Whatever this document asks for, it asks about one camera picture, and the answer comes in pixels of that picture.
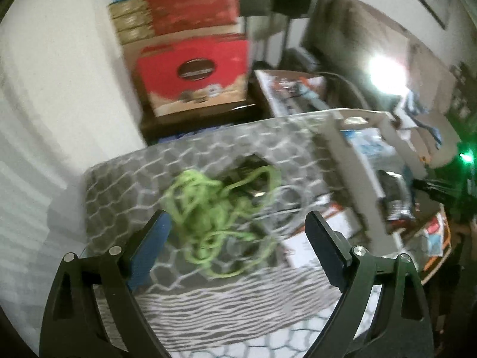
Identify dark wooden table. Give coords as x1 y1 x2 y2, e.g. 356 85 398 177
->
140 99 270 147

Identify red box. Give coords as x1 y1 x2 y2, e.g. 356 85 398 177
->
143 0 241 36

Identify black shiny packet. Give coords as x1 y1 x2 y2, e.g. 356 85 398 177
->
378 169 415 221

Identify bright lamp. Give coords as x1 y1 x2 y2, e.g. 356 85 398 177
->
367 54 409 96

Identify open cardboard tool box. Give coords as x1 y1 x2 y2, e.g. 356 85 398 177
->
253 69 329 118

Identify brown flat box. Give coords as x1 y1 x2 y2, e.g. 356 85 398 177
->
117 26 154 46
107 0 150 18
111 13 152 31

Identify black tissue pack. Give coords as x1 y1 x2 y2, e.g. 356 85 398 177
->
224 153 278 200

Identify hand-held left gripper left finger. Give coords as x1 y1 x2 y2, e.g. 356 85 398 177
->
39 209 172 358

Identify red gift bag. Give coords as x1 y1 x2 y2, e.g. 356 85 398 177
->
135 33 250 117

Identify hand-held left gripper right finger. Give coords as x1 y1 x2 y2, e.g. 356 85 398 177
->
305 211 435 358

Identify white cardboard box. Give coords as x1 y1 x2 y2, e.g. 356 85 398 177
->
283 107 462 288

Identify green cord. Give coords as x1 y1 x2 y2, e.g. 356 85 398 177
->
158 166 283 279

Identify white cable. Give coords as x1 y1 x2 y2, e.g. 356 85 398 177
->
257 184 323 241

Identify grey patterned blanket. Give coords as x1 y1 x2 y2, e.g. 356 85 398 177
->
82 114 381 358

